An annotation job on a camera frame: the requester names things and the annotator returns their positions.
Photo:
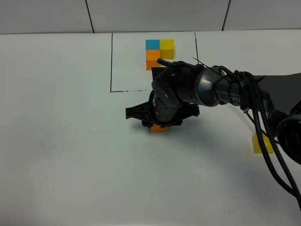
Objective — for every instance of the yellow template block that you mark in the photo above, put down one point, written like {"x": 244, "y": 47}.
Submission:
{"x": 167, "y": 48}

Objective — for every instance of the blue template block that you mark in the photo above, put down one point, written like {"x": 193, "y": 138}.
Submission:
{"x": 152, "y": 45}

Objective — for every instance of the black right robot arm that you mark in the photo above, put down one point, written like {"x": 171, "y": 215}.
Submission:
{"x": 281, "y": 97}

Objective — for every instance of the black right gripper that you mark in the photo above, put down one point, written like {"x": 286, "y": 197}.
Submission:
{"x": 169, "y": 103}

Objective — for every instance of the orange template block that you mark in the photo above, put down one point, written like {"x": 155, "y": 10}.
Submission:
{"x": 151, "y": 58}

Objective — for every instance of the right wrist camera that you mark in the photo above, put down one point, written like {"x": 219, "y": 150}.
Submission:
{"x": 158, "y": 74}

